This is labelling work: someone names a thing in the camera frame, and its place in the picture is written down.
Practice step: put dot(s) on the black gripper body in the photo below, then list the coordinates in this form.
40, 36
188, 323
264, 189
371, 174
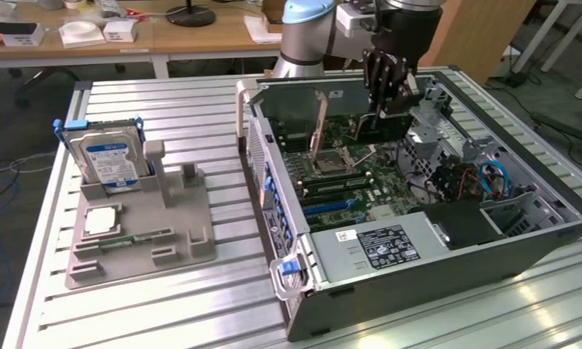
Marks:
407, 32

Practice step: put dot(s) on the black low-profile graphics card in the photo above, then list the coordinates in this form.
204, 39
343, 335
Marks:
383, 129

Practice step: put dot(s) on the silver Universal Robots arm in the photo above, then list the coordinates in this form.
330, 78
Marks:
310, 36

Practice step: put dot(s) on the wooden cabinet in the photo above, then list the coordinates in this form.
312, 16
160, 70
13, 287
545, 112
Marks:
475, 36

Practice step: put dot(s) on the metal drive cage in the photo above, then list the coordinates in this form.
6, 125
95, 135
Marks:
431, 141

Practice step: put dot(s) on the metal socket cover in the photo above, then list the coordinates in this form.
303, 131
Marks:
368, 156

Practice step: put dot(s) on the CPU socket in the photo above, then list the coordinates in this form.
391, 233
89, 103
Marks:
332, 165

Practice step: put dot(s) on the white paper stack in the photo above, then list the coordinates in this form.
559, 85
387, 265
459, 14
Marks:
262, 32

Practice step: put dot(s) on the cardboard box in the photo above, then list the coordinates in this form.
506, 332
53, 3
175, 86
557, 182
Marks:
271, 11

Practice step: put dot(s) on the wooden desk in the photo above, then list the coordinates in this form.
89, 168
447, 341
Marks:
199, 40

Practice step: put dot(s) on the metal disk bay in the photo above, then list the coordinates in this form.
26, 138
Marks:
529, 207

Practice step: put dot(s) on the black lamp base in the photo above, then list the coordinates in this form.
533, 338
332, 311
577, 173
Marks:
191, 18

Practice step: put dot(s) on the grey power supply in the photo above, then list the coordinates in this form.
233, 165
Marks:
348, 254

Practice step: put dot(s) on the blue case latch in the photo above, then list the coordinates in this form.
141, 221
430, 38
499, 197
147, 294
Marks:
287, 269

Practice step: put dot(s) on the small white box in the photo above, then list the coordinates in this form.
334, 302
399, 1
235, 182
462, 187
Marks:
120, 32

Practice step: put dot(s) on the black open PC case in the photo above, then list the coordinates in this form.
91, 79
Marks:
417, 298

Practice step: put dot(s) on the hard disk with blue label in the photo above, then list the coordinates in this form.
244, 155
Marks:
108, 167

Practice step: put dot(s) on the grey parts rack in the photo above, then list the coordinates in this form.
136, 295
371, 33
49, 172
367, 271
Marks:
140, 218

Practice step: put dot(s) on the blue disk caddy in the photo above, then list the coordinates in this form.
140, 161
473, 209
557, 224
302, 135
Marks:
75, 124

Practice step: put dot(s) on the green RAM stick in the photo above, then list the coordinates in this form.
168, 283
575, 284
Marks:
125, 240

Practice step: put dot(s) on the silver CPU chip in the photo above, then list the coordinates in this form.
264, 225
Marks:
101, 221

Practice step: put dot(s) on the black chair base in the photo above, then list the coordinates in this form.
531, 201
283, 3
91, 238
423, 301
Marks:
29, 87

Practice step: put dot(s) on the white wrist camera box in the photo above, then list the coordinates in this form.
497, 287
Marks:
351, 18

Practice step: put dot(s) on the white table frame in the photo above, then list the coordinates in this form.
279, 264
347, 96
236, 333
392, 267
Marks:
527, 54

